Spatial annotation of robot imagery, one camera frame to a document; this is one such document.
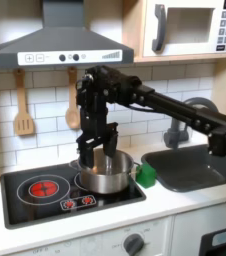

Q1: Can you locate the wooden slotted spatula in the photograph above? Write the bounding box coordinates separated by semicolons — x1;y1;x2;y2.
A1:
12;68;36;137

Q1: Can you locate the steel pot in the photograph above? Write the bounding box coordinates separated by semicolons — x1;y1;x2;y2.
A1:
77;147;142;195

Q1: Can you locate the grey oven knob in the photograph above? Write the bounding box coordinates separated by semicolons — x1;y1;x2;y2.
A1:
122;232;146;256

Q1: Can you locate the wooden spoon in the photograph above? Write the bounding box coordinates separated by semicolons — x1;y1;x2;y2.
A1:
64;67;82;131

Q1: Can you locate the green block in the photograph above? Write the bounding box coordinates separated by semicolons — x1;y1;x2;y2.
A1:
135;162;158;190

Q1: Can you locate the wooden kitchen cabinet frame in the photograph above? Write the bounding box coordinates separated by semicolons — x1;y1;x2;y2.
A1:
0;0;226;185

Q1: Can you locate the dark grey sink basin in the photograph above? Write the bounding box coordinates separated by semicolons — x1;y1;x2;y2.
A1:
140;143;226;194

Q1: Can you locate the black oven door panel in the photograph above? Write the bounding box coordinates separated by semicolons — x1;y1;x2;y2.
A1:
198;224;226;256

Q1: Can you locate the grey extractor hood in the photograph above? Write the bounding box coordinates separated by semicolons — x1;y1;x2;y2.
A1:
0;0;135;70

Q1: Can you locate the black toy stove top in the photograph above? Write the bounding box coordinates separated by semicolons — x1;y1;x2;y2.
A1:
0;159;148;231

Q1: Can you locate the grey tap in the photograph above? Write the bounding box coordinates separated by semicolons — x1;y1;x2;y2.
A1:
162;96;220;150

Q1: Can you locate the white kitchen base cabinet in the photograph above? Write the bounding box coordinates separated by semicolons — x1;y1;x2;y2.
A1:
0;199;226;256

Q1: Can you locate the white toy microwave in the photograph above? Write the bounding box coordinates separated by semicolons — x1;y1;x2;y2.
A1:
141;0;226;58

